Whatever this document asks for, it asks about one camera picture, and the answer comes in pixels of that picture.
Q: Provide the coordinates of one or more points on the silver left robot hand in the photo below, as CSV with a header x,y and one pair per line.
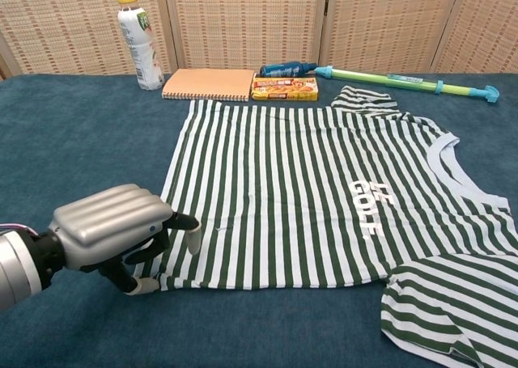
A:
x,y
109,218

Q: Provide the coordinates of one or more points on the blue table cover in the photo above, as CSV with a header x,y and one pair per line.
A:
x,y
81,141

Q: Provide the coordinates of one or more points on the blue tube bottle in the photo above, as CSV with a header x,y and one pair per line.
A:
x,y
283,68

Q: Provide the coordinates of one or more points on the orange spiral notebook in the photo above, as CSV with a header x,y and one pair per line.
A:
x,y
206,83

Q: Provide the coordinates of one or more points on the woven bamboo folding screen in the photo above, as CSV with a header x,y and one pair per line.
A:
x,y
243,20

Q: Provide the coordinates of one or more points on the green white striped T-shirt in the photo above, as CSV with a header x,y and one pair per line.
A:
x,y
263,190

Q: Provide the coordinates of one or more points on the yellow curry box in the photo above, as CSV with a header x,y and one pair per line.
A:
x,y
283,88

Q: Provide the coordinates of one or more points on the green blue water pump toy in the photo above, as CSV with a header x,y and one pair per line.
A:
x,y
364,76

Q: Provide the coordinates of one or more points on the white drink bottle yellow cap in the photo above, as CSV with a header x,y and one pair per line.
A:
x,y
139,48

